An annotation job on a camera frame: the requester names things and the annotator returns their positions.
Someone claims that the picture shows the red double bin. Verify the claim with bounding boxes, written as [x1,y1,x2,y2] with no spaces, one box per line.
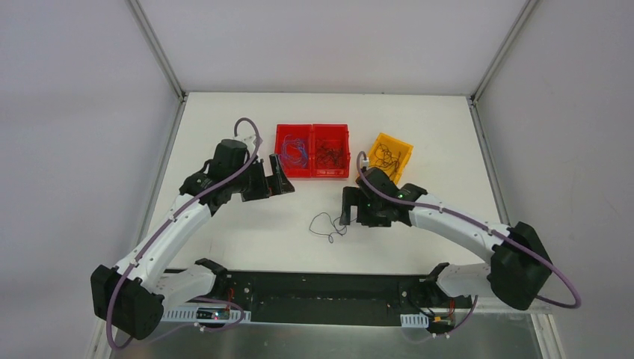
[274,123,350,179]

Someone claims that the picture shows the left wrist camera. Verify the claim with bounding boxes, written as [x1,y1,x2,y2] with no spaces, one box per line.
[233,135,261,152]

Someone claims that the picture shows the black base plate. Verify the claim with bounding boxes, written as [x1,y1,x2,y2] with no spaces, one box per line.
[179,271,472,328]

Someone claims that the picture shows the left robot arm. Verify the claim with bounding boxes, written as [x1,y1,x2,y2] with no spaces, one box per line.
[90,139,295,340]

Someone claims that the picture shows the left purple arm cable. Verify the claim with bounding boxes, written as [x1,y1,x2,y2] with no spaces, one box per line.
[105,117,262,352]

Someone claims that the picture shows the thin black wire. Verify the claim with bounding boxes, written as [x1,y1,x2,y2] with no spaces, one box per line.
[369,141,403,177]

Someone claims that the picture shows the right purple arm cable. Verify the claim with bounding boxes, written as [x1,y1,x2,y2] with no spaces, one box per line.
[356,150,582,343]

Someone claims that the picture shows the wire bundle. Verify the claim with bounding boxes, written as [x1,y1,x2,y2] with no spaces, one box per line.
[309,212,350,245]

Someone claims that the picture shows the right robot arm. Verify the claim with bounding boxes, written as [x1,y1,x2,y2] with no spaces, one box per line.
[339,168,552,310]

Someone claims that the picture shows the yellow bin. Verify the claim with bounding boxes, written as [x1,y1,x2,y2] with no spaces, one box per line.
[366,132,414,184]

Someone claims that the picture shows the black striped wire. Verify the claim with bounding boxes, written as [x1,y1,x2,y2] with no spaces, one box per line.
[314,141,346,170]

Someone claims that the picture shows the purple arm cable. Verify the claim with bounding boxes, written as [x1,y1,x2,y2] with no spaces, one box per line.
[105,117,262,352]
[356,150,582,343]

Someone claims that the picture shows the purple wire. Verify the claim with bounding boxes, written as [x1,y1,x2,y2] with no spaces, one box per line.
[277,136,310,170]

